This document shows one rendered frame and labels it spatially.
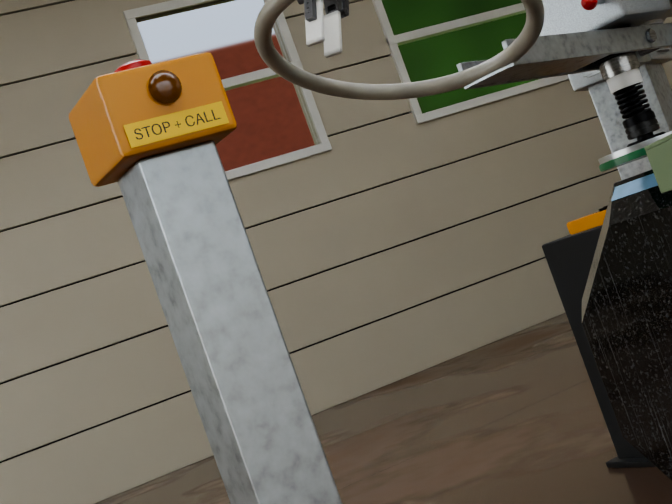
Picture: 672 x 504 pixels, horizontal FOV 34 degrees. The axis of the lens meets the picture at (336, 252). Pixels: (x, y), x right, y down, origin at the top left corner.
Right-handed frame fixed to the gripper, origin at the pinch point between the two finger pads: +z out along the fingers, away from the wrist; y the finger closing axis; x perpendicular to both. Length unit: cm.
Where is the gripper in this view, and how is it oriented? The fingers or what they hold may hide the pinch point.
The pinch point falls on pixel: (323, 29)
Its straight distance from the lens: 170.6
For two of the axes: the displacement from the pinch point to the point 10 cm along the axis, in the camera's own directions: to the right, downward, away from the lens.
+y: 5.6, 2.2, 8.0
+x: -8.2, 2.1, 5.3
